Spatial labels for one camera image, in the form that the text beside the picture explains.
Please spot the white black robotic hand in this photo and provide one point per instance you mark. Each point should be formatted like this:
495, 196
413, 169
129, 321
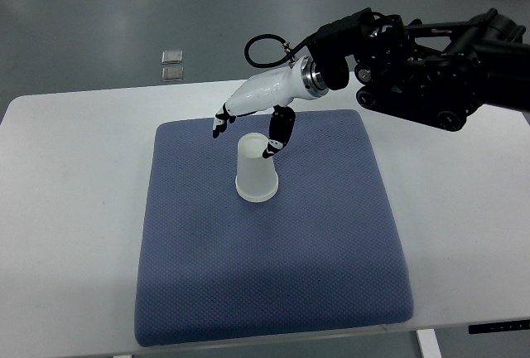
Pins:
275, 90

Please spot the metal floor plate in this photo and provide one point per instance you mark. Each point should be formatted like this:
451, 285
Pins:
172, 56
172, 74

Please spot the black table control panel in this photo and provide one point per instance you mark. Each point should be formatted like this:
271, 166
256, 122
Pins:
496, 327

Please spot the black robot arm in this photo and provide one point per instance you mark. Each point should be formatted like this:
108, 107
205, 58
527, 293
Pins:
434, 74

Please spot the lower metal floor plate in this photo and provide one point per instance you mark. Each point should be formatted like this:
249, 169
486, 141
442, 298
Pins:
172, 74

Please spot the white paper cup on cushion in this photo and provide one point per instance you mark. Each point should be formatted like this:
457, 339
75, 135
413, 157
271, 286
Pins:
256, 199

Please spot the white paper cup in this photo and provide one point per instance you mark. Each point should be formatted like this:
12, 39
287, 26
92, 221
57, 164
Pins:
255, 174
256, 199

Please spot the blue fabric cushion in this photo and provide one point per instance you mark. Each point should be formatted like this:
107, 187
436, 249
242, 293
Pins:
322, 254

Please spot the white table leg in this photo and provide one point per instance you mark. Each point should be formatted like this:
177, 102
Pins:
428, 343

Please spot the upper metal floor plate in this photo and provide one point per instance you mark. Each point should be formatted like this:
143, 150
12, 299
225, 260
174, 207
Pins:
172, 56

